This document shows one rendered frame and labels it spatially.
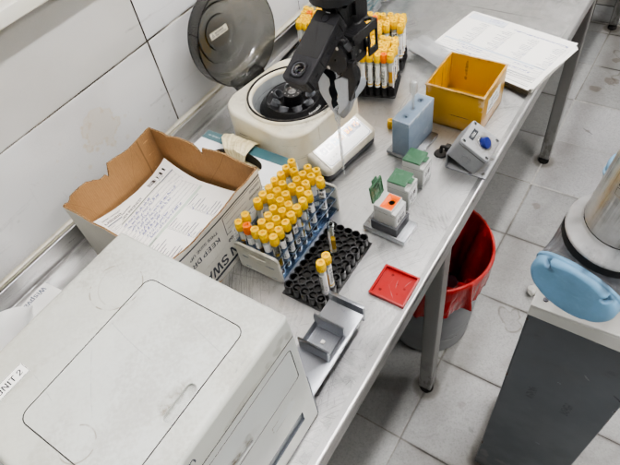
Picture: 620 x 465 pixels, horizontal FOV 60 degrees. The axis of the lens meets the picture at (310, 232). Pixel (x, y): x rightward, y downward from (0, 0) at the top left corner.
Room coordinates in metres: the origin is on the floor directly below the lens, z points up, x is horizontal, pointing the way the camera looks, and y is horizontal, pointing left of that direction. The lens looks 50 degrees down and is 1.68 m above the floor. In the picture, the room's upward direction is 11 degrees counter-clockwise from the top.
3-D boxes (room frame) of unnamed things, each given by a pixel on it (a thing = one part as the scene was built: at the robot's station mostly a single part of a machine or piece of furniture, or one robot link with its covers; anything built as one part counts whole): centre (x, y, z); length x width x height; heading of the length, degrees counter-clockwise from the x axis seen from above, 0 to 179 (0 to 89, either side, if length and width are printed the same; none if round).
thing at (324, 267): (0.58, -0.02, 0.93); 0.17 x 0.09 x 0.11; 139
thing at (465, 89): (0.94, -0.40, 0.93); 0.13 x 0.13 x 0.10; 48
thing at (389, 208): (0.65, -0.15, 0.92); 0.05 x 0.04 x 0.06; 46
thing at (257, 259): (0.68, 0.04, 0.91); 0.20 x 0.10 x 0.07; 138
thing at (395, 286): (0.51, -0.13, 0.88); 0.07 x 0.07 x 0.01; 48
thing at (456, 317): (0.92, -0.33, 0.22); 0.38 x 0.37 x 0.44; 138
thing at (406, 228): (0.65, -0.15, 0.89); 0.09 x 0.05 x 0.04; 46
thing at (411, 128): (0.87, -0.26, 0.92); 0.10 x 0.07 x 0.10; 133
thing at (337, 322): (0.40, 0.03, 0.92); 0.21 x 0.07 x 0.05; 138
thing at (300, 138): (0.96, -0.03, 0.94); 0.30 x 0.24 x 0.12; 39
